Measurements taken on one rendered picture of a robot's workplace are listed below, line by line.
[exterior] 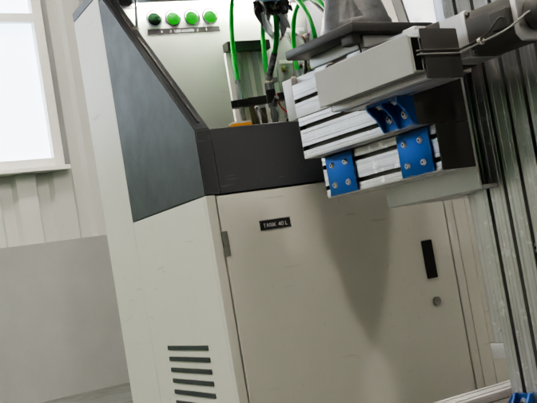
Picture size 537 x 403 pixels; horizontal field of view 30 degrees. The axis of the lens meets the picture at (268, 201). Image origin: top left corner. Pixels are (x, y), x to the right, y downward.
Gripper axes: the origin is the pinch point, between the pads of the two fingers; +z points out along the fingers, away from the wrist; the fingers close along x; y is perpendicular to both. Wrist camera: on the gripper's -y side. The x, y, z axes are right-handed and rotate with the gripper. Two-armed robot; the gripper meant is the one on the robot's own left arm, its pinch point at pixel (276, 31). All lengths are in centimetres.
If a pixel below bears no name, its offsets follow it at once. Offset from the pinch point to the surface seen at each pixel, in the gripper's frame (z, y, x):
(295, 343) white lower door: 44, 63, -28
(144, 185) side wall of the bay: 30, 2, -47
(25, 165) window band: 239, -327, -101
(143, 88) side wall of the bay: 6.0, -6.4, -37.7
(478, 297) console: 64, 57, 24
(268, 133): 8.6, 28.3, -14.9
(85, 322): 326, -260, -103
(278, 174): 16.3, 35.2, -16.3
